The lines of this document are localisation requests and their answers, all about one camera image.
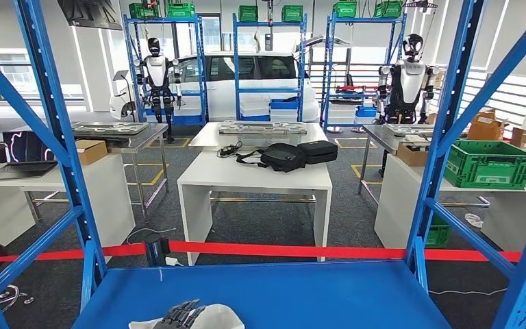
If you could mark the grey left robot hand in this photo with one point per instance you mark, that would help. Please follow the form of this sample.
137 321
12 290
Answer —
174 318

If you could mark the long white plastic trim part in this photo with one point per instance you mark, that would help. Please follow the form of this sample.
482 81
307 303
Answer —
220 318

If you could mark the blue steel shelf rack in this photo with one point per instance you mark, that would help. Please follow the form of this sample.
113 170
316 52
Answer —
267 290
270 91
201 68
328 68

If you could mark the white table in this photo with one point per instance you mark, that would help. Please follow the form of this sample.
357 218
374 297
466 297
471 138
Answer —
204 138
108 204
245 175
403 200

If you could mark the red barrier belt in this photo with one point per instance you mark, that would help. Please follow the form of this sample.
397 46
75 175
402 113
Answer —
290 249

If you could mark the steel table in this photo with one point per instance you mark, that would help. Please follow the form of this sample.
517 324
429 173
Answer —
381 134
149 136

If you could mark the black backpack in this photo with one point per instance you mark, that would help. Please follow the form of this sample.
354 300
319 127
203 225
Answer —
283 159

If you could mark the grey parts tray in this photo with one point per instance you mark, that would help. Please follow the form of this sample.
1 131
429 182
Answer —
113 128
263 128

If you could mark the black hard case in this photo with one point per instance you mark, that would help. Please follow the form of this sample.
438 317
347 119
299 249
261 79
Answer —
318 152

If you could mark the white car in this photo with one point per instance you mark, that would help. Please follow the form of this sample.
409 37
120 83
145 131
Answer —
222 97

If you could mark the black laptop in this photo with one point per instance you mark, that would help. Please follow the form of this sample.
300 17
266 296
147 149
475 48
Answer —
22 147

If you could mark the blue plastic bin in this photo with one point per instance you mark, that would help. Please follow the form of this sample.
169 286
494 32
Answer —
365 112
284 104

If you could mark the black and white humanoid robot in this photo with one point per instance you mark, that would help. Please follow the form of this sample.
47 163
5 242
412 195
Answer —
156 72
408 81

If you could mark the green plastic crate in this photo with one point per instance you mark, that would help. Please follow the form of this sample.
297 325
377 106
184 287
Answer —
138 11
437 236
292 13
344 10
180 10
387 10
490 168
248 13

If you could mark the open cardboard box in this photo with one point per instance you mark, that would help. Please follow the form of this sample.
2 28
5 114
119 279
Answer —
485 127

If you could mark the small cardboard box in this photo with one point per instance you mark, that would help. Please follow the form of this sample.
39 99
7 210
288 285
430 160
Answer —
519 137

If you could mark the black barrier post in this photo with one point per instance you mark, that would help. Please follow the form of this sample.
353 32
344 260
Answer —
156 249

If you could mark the black wall monitor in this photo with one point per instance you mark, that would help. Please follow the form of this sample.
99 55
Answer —
90 13

